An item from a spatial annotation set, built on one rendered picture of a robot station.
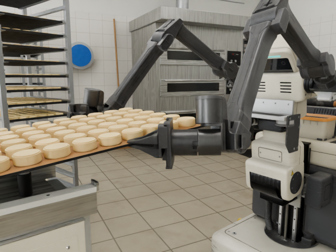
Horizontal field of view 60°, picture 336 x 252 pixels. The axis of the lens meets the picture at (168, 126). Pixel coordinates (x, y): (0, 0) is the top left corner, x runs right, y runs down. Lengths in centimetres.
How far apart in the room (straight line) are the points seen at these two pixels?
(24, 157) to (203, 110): 35
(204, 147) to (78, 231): 31
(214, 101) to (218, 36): 399
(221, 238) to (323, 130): 77
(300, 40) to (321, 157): 74
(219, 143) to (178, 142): 8
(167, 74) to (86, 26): 152
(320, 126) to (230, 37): 326
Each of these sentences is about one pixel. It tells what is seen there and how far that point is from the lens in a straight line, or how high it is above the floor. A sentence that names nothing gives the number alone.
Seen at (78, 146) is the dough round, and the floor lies 99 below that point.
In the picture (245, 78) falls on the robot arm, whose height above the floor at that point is 113.
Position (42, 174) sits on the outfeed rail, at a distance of 92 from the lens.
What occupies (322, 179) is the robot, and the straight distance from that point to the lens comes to 148.
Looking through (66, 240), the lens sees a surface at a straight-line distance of 66.
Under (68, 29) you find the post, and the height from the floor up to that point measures 145.
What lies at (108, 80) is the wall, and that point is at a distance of 485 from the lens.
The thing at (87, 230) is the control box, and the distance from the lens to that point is 73.
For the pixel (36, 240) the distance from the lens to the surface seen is 64.
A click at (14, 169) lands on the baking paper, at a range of 59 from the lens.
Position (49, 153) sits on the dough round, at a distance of 60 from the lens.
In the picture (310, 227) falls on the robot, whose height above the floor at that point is 36.
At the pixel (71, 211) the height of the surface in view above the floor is 86.
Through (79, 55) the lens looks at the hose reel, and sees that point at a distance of 461.
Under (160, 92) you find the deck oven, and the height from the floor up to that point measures 93.
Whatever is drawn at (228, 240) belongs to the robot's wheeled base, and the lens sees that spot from 170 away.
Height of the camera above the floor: 113
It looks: 9 degrees down
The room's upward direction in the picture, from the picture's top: straight up
